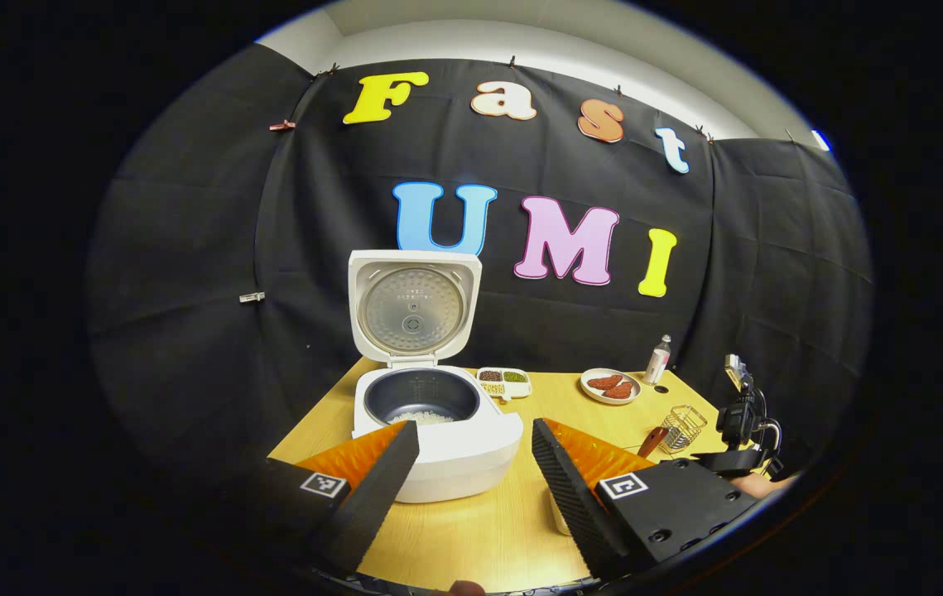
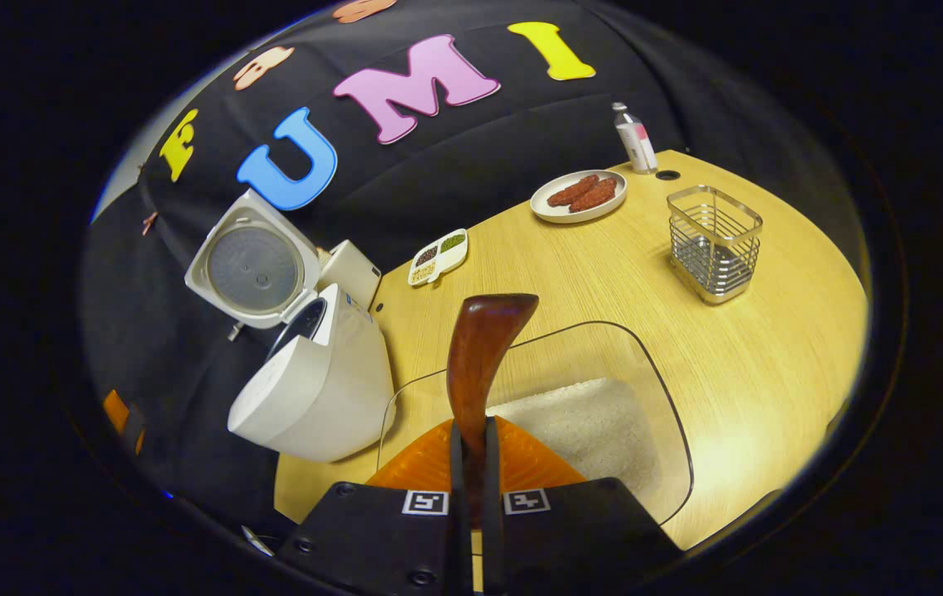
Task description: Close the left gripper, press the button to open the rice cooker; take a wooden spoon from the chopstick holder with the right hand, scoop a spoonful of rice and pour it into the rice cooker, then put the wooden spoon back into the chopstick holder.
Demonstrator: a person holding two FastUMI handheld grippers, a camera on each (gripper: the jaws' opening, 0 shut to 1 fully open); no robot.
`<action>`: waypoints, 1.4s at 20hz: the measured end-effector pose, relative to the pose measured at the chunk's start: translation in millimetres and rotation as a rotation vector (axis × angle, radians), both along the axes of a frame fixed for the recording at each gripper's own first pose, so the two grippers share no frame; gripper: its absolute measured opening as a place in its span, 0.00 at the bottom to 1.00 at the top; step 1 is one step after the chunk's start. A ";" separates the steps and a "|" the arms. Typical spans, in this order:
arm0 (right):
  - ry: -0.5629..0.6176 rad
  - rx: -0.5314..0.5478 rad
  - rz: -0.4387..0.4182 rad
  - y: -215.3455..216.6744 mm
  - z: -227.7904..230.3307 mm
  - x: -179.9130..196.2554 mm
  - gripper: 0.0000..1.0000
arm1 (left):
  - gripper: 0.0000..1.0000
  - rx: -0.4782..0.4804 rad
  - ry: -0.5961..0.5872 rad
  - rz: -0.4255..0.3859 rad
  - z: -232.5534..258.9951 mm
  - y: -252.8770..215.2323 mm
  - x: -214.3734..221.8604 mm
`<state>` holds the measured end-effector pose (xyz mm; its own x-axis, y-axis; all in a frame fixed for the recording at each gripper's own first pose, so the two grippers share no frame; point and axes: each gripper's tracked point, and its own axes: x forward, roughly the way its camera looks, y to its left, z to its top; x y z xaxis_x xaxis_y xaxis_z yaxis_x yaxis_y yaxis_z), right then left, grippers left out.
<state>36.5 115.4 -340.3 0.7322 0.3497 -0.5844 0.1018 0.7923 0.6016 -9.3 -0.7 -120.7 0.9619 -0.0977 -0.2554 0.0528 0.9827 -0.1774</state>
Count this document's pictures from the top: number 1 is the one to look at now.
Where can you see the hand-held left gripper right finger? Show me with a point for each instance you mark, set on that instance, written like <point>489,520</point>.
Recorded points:
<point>574,505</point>

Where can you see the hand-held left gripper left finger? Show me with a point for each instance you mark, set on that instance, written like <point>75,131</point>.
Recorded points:
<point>376,501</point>

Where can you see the brown wooden spoon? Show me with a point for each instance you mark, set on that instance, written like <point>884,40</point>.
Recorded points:
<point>651,441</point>

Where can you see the white rice cooker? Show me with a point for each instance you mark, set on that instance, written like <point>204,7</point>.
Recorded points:
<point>463,463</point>

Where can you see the white rice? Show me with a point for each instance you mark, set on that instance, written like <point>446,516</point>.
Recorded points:
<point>423,418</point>

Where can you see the small clear bottle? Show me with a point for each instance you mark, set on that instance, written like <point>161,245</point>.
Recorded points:
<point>657,364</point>

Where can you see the white round plate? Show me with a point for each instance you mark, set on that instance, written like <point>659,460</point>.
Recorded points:
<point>589,391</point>

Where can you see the white divided bean dish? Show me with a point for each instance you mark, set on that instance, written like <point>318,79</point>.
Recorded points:
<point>504,389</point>

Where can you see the white cloth clip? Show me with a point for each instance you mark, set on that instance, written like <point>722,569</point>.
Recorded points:
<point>252,296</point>

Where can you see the black backdrop cloth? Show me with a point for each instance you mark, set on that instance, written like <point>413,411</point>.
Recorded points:
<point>322,215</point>

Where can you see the small ceiling light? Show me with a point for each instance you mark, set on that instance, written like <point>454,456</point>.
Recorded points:
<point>820,139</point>

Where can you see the copper cloth clip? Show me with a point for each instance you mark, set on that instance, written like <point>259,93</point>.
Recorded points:
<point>282,126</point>

